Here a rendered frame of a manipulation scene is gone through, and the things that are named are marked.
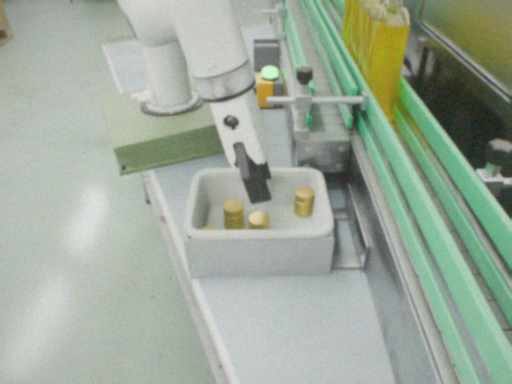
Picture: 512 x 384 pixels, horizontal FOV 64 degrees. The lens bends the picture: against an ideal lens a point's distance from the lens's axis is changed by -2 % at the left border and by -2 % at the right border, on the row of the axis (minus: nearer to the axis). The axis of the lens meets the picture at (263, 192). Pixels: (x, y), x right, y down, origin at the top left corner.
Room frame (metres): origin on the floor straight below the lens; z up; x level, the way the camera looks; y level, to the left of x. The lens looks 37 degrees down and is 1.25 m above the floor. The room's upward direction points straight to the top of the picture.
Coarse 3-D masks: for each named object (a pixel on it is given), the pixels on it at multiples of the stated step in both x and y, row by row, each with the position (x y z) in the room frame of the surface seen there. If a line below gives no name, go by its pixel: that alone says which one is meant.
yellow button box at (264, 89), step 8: (264, 80) 1.06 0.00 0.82; (280, 80) 1.06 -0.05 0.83; (256, 88) 1.07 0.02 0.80; (264, 88) 1.05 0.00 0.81; (272, 88) 1.05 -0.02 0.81; (280, 88) 1.05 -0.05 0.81; (264, 96) 1.05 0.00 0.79; (272, 96) 1.05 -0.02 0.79; (280, 96) 1.05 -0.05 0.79; (264, 104) 1.05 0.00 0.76; (272, 104) 1.05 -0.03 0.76; (280, 104) 1.05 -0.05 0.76
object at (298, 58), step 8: (288, 8) 1.25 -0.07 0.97; (288, 16) 1.18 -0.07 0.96; (288, 24) 1.17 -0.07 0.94; (288, 32) 1.21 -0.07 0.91; (296, 32) 1.01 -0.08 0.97; (288, 40) 1.15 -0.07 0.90; (296, 40) 0.95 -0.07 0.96; (296, 48) 0.93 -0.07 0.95; (296, 56) 0.96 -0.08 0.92; (304, 56) 0.84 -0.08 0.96; (296, 64) 0.94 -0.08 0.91; (304, 64) 0.80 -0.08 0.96; (296, 80) 0.90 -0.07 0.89; (312, 88) 0.68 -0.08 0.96; (312, 96) 0.68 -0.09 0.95
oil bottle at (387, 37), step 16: (384, 16) 0.70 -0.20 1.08; (400, 16) 0.70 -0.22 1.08; (368, 32) 0.75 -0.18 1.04; (384, 32) 0.70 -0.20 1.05; (400, 32) 0.70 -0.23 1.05; (368, 48) 0.74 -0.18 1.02; (384, 48) 0.70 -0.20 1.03; (400, 48) 0.70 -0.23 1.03; (368, 64) 0.72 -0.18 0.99; (384, 64) 0.70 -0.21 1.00; (400, 64) 0.70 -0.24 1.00; (368, 80) 0.71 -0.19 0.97; (384, 80) 0.70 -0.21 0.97; (384, 96) 0.70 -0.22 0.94; (384, 112) 0.70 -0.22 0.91
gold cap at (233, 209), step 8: (232, 200) 0.56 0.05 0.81; (224, 208) 0.54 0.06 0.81; (232, 208) 0.54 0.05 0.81; (240, 208) 0.54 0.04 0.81; (224, 216) 0.54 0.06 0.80; (232, 216) 0.53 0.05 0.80; (240, 216) 0.54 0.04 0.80; (224, 224) 0.54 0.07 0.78; (232, 224) 0.53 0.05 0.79; (240, 224) 0.54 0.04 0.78
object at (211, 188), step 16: (208, 176) 0.61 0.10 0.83; (224, 176) 0.61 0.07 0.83; (272, 176) 0.61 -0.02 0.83; (288, 176) 0.61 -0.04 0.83; (304, 176) 0.61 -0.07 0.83; (320, 176) 0.59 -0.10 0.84; (192, 192) 0.55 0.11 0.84; (208, 192) 0.60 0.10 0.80; (224, 192) 0.61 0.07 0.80; (240, 192) 0.61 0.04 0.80; (272, 192) 0.61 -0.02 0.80; (288, 192) 0.61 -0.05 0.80; (320, 192) 0.55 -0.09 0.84; (192, 208) 0.51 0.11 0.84; (208, 208) 0.59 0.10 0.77; (256, 208) 0.60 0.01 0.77; (272, 208) 0.59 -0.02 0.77; (288, 208) 0.60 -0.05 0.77; (320, 208) 0.53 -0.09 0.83; (192, 224) 0.48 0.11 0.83; (208, 224) 0.55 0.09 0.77; (272, 224) 0.55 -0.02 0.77; (288, 224) 0.55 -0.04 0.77; (304, 224) 0.55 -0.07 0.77; (320, 224) 0.50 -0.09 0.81
